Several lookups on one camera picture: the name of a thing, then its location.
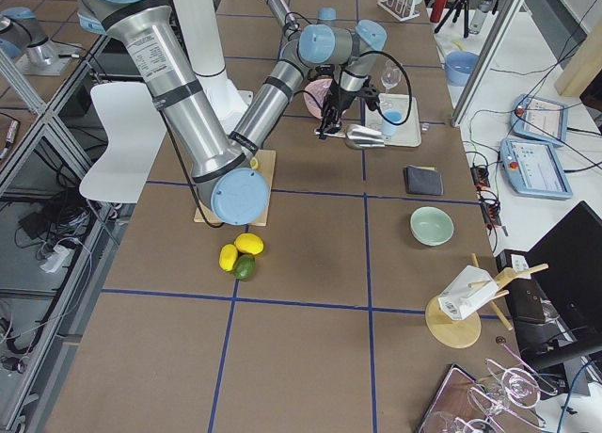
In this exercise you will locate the black monitor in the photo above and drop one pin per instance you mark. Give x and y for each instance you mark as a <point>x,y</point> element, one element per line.
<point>572,283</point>

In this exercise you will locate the grey yellow cloth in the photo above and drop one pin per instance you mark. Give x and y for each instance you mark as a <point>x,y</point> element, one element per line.
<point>423,181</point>

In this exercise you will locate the yellow lemon upper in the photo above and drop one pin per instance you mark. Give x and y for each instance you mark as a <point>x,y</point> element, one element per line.
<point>228,257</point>

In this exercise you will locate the pink bowl of ice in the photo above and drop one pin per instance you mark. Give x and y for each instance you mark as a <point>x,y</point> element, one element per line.
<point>314,96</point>

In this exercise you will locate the wooden cutting board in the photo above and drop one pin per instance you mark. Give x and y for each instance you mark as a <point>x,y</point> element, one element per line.
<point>242,196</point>

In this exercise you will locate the teach pendant near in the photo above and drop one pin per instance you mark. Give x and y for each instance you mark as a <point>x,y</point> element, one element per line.
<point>533,169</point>

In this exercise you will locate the yellow lemon lower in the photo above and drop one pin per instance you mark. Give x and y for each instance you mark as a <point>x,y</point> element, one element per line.
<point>249,243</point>

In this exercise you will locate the green bowl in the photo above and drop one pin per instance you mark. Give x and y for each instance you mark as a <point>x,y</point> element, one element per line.
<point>431,226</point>

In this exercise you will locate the blue cup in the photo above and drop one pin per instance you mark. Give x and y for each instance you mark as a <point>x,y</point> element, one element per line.
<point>391,122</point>

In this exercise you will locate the white chair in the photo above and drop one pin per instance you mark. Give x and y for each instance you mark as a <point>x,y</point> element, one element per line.
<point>135,131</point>

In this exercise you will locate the cream serving tray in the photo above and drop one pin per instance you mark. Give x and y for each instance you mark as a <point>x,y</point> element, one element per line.
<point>401,126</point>

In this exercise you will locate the white carton on stand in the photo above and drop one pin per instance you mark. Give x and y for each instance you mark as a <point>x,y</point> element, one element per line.
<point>467,293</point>

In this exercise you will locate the black tripod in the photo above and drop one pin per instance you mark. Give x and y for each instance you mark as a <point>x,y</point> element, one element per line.
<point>458,7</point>

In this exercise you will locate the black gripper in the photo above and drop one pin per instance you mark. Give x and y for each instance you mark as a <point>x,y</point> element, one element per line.
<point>340,100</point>

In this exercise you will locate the yellow lemon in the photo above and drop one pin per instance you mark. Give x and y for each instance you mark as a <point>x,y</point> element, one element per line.
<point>228,257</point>
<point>249,243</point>

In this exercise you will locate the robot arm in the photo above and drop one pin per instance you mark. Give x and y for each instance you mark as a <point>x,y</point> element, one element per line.
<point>176,48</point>
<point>290,22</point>

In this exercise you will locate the steel ice scoop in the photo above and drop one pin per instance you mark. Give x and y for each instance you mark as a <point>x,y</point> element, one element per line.
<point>358,137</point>

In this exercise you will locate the teach pendant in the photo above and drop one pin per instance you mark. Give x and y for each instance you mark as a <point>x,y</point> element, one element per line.
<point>540,119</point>
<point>533,169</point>

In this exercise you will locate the wooden cup stand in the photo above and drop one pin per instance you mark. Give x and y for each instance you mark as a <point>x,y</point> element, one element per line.
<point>465,333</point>

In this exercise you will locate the teach pendant far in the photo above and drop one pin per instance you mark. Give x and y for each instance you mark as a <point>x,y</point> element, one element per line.
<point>540,119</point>

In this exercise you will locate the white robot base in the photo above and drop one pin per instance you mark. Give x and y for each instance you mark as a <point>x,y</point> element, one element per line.
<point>202,41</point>

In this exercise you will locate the clear wine glass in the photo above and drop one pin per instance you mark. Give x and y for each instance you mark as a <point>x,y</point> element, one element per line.
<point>390,76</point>

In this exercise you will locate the blue bowl off table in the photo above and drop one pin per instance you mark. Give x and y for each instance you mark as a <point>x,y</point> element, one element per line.
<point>458,67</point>

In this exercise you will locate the green avocado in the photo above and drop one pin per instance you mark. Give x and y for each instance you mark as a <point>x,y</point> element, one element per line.
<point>244,267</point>

